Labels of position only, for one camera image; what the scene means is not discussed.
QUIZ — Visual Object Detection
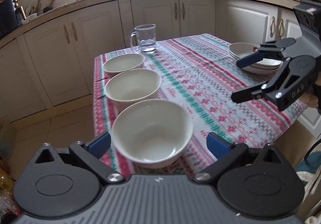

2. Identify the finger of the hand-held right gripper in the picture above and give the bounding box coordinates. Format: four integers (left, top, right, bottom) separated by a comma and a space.
236, 38, 298, 69
231, 56, 298, 104

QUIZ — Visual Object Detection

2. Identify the white plate with fruit print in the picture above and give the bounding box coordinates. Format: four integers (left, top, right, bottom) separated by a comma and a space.
229, 53, 283, 71
228, 43, 284, 67
233, 60, 280, 75

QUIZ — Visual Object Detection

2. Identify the white bowl with pink print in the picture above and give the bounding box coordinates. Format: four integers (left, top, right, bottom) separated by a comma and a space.
104, 68, 162, 109
111, 99, 194, 169
103, 53, 146, 74

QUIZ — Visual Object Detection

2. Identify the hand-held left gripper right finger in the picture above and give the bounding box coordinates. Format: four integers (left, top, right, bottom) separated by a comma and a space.
192, 132, 286, 185

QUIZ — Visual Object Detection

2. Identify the clear glass mug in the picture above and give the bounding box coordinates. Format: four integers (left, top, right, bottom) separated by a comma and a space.
129, 24, 157, 53

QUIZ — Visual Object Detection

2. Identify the striped patterned tablecloth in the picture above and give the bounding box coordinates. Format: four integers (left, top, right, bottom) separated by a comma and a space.
93, 33, 309, 177

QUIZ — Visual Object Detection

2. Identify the dark blue air fryer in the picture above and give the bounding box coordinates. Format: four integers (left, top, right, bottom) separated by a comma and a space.
0, 0, 27, 39

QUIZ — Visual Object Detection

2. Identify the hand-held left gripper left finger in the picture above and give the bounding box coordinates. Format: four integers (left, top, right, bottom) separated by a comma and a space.
35, 132, 125, 185

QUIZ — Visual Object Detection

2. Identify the person's right hand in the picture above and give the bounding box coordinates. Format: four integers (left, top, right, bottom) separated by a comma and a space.
300, 93, 319, 109

